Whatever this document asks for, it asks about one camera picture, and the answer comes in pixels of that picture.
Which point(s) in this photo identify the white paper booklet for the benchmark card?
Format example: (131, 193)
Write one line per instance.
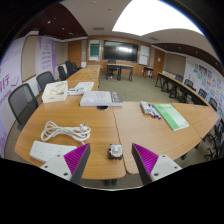
(83, 87)

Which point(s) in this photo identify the open white cardboard box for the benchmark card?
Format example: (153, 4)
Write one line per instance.
(55, 95)

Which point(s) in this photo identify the dark front desk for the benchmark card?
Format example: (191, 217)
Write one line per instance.
(120, 67)

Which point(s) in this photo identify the blue-capped marker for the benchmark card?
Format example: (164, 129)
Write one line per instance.
(155, 111)

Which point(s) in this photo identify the row of black chairs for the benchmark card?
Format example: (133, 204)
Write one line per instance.
(211, 103)

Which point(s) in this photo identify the red-capped marker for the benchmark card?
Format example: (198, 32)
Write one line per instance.
(151, 112)

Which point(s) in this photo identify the white whiteboard eraser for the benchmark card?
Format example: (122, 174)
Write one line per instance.
(145, 107)

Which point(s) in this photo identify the large black wall screen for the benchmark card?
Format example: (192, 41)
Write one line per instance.
(120, 51)

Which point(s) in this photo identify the bright ceiling light panel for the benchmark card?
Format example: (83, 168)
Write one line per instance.
(156, 16)

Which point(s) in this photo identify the purple white wall banner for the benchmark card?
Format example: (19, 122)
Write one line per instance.
(46, 55)

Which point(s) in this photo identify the group of black chairs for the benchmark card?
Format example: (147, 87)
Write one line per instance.
(68, 68)

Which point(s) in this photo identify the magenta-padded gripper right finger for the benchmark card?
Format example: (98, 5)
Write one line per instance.
(156, 166)

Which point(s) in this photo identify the long wooden side table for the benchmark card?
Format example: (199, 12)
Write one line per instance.
(180, 86)

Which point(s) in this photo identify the white wall whiteboard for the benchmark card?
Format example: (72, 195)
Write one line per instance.
(144, 55)

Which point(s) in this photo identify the green booklet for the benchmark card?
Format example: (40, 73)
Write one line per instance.
(171, 116)

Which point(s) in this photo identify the thick white book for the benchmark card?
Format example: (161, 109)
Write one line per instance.
(100, 99)

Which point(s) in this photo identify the colourful wall posters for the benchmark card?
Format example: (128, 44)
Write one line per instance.
(210, 83)

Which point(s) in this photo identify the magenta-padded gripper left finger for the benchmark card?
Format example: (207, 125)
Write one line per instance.
(63, 165)

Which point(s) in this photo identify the green wall board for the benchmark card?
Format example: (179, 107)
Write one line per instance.
(94, 50)

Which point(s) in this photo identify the white power strip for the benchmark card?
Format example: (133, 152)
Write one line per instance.
(46, 150)

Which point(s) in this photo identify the black mesh office chair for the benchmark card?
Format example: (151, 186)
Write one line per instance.
(21, 103)
(45, 79)

